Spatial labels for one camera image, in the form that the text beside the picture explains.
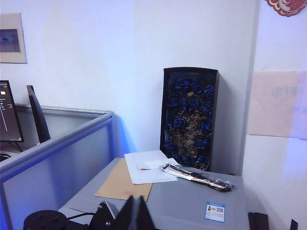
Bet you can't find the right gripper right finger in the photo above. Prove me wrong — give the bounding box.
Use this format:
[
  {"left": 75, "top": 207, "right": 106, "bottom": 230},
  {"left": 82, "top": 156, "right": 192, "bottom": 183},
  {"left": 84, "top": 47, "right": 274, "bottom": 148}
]
[{"left": 139, "top": 195, "right": 156, "bottom": 230}]

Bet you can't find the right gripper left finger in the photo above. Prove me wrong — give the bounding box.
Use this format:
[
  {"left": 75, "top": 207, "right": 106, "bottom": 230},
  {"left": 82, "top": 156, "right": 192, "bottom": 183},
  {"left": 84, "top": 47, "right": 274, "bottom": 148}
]
[{"left": 115, "top": 195, "right": 141, "bottom": 230}]

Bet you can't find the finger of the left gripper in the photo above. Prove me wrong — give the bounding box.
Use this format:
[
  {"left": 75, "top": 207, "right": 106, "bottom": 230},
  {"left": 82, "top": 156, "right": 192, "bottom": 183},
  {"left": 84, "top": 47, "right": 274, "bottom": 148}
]
[{"left": 88, "top": 201, "right": 119, "bottom": 230}]

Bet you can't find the black box of blue roses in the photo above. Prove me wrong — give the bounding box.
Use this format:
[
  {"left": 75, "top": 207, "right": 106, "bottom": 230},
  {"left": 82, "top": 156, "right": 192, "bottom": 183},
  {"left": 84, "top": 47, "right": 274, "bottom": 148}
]
[{"left": 159, "top": 67, "right": 220, "bottom": 172}]

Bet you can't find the brown cardboard sheet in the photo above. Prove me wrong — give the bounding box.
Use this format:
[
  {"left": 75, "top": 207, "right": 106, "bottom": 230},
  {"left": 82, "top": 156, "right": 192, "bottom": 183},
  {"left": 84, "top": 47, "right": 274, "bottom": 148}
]
[{"left": 94, "top": 158, "right": 153, "bottom": 201}]

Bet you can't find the large white paper sheet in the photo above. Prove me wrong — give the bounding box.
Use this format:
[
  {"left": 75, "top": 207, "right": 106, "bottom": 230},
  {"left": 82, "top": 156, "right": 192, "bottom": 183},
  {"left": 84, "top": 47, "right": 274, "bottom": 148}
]
[{"left": 124, "top": 150, "right": 179, "bottom": 185}]

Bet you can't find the small white envelope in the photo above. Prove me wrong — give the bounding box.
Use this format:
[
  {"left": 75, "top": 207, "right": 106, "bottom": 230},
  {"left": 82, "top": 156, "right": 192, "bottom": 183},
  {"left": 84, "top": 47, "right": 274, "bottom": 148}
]
[{"left": 135, "top": 157, "right": 179, "bottom": 171}]

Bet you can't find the black utensil in plastic sleeve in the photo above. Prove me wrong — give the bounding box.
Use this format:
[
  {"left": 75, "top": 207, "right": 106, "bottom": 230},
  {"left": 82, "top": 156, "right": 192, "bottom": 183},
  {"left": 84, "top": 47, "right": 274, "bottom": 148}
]
[{"left": 160, "top": 162, "right": 236, "bottom": 193}]

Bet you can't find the grey blue office partition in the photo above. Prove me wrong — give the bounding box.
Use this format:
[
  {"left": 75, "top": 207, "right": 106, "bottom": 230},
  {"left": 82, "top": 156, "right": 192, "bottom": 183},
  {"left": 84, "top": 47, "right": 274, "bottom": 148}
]
[{"left": 0, "top": 104, "right": 115, "bottom": 230}]

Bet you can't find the blue white label sticker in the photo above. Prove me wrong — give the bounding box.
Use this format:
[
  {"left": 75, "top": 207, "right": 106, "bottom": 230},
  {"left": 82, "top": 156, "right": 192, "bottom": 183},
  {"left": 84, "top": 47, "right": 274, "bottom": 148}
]
[{"left": 205, "top": 202, "right": 226, "bottom": 220}]

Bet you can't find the lit computer monitor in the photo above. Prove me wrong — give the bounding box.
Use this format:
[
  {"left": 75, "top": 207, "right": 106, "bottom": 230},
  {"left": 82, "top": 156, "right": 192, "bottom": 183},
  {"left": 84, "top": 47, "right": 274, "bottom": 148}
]
[{"left": 0, "top": 80, "right": 24, "bottom": 143}]

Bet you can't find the paper sheet with handwriting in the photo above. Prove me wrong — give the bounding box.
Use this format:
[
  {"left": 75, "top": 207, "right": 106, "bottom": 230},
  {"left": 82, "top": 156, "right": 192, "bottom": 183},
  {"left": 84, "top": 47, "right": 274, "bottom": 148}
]
[{"left": 249, "top": 70, "right": 307, "bottom": 138}]

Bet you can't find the beige wall panel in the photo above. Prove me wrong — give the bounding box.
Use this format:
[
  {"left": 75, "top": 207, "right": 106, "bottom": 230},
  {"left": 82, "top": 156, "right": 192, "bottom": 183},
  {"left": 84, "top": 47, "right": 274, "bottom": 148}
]
[{"left": 0, "top": 13, "right": 27, "bottom": 64}]

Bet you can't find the red paper wall decoration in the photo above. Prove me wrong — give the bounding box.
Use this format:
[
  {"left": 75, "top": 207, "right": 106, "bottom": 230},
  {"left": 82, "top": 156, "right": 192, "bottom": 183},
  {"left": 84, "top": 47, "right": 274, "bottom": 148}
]
[{"left": 266, "top": 0, "right": 307, "bottom": 17}]

